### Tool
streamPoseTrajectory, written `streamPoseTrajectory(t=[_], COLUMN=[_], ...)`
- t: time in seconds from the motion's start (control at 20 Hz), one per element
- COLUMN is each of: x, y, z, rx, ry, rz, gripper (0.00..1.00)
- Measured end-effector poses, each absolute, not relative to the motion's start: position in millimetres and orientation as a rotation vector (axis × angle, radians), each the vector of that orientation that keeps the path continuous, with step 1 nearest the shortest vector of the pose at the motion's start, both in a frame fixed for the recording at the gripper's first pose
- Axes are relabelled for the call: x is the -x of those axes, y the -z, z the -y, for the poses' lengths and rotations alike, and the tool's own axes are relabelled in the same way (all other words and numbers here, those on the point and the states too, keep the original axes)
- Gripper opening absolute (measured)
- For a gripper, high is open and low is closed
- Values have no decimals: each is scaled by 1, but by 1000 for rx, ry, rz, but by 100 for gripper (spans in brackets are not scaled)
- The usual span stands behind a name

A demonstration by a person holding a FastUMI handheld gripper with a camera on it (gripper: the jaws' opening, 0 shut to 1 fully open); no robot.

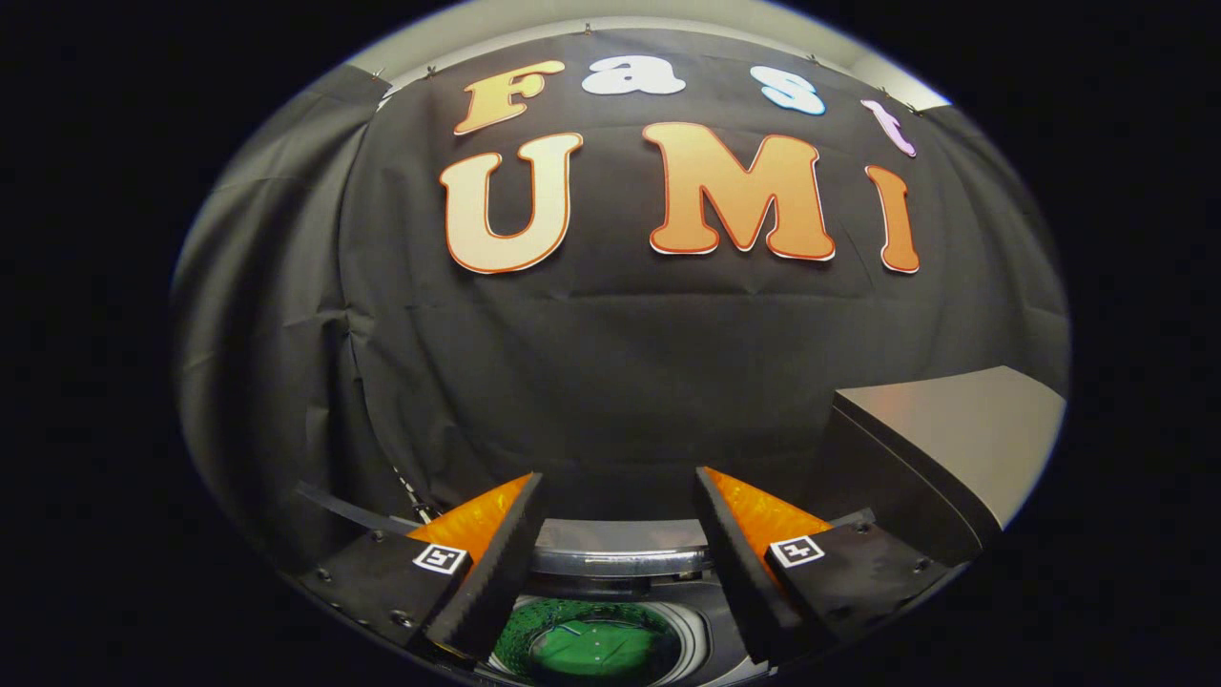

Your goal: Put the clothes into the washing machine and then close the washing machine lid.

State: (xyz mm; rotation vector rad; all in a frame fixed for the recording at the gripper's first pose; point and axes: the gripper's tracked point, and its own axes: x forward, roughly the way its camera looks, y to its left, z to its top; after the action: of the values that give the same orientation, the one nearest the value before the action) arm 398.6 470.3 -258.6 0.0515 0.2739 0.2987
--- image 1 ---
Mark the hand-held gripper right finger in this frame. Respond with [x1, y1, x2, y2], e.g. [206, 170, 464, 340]
[693, 466, 953, 666]

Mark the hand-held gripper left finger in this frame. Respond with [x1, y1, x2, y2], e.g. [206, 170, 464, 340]
[298, 472, 545, 664]

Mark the dark washing machine lid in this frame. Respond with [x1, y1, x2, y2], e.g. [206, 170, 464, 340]
[294, 480, 877, 687]

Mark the green polo shirt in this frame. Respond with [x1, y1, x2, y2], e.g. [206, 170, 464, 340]
[529, 618, 659, 683]

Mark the black backdrop cloth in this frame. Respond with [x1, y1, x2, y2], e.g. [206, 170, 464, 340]
[172, 29, 1069, 573]

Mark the grey cabinet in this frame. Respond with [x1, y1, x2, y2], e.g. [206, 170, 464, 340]
[811, 365, 1067, 569]

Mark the thin white cable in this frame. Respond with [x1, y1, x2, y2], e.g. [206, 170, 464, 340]
[389, 466, 435, 524]

